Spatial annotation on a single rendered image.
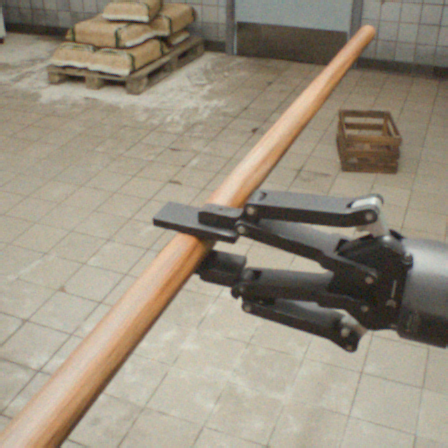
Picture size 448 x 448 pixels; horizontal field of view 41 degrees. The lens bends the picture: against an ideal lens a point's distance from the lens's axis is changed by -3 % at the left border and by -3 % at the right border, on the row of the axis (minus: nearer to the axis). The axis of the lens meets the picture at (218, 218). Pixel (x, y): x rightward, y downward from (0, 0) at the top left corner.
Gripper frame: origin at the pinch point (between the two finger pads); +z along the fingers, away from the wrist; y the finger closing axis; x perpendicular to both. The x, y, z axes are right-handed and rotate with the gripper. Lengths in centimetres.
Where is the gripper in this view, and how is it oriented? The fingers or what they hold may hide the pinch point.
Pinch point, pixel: (199, 241)
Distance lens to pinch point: 49.4
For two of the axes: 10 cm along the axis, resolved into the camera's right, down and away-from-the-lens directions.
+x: 3.8, -4.7, 8.0
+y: 0.0, 8.6, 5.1
